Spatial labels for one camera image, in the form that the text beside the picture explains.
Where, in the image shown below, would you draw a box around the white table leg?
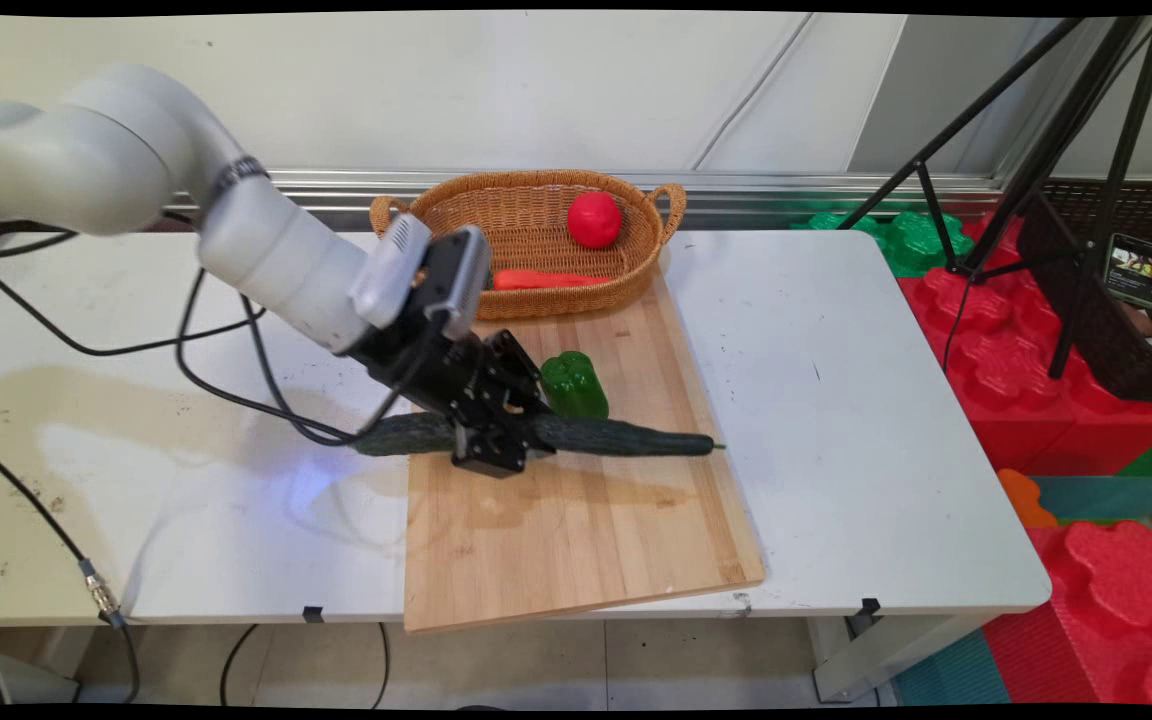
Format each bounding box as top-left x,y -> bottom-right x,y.
806,612 -> 987,703

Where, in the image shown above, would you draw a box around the black tripod stand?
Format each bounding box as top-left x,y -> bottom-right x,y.
836,15 -> 1152,381

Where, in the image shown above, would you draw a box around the green plastic object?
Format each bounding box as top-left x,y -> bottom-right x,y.
791,210 -> 977,279

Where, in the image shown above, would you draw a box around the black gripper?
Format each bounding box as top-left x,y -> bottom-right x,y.
348,300 -> 554,479

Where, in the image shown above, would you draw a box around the woven wicker basket with handles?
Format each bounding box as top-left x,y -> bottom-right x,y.
369,168 -> 687,321

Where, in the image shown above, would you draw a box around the wooden cutting board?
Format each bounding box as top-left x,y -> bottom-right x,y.
403,270 -> 766,635

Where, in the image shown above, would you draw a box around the aluminium wall rail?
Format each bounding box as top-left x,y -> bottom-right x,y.
166,168 -> 1002,231

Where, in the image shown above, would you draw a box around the orange toy carrot green leaves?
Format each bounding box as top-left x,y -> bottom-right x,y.
484,268 -> 605,293

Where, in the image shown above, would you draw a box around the black cable with metal connector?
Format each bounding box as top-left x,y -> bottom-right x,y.
0,435 -> 142,701

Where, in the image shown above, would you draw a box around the red foam block with knobs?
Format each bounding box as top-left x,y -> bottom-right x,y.
981,520 -> 1152,706

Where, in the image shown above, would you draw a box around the black cable on table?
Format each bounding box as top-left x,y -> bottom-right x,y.
0,255 -> 267,358

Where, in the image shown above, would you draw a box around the green toy bell pepper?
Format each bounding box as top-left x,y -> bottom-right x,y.
540,350 -> 610,420

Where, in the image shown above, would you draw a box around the black smartphone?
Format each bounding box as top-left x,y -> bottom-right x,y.
1104,233 -> 1152,308

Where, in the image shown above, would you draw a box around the large red foam block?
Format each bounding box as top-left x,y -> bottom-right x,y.
898,215 -> 1152,476

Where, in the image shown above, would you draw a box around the red toy tomato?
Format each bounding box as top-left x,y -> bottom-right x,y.
567,191 -> 623,249

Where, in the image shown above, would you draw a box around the black cable under table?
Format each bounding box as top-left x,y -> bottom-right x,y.
219,622 -> 257,707
371,622 -> 392,709

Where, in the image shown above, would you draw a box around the dark green toy cucumber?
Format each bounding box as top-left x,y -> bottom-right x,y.
354,412 -> 727,459

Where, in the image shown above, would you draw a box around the orange foam piece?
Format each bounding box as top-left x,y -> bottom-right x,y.
998,468 -> 1059,529

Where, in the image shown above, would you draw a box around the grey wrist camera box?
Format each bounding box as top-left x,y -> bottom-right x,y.
423,225 -> 491,341

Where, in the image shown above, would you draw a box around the dark brown wicker basket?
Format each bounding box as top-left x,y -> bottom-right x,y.
1016,180 -> 1152,403

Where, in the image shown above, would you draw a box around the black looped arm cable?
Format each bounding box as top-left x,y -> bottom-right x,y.
174,268 -> 407,448

